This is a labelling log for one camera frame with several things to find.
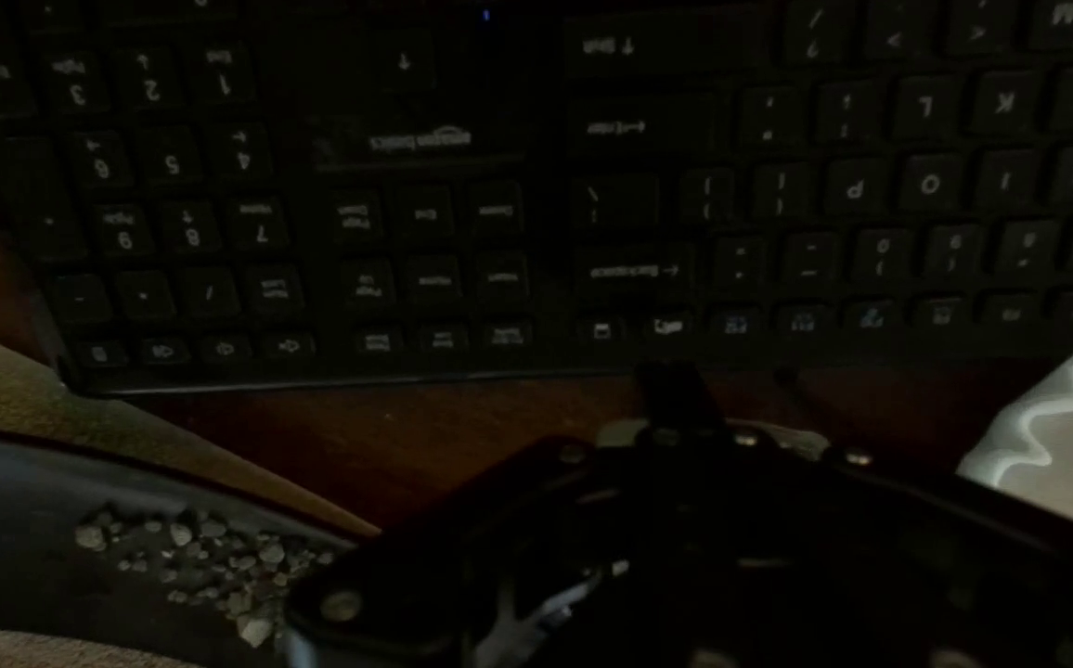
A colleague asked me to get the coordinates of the beige cloth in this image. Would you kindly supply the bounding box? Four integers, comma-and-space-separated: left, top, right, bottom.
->
0, 310, 384, 668

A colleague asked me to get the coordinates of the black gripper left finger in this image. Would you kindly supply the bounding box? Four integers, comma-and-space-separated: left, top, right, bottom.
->
629, 357, 684, 434

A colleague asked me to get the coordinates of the black tray with pebbles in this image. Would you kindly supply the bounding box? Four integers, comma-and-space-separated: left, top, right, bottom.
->
0, 424, 363, 668

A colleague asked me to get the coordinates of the white wavy edged object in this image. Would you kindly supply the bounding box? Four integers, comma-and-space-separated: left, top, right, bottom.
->
952, 341, 1073, 542

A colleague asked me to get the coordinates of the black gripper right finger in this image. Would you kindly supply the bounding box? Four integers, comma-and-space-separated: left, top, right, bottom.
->
674, 357, 726, 434

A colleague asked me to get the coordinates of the black computer keyboard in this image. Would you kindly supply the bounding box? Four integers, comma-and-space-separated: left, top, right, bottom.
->
0, 0, 1073, 401

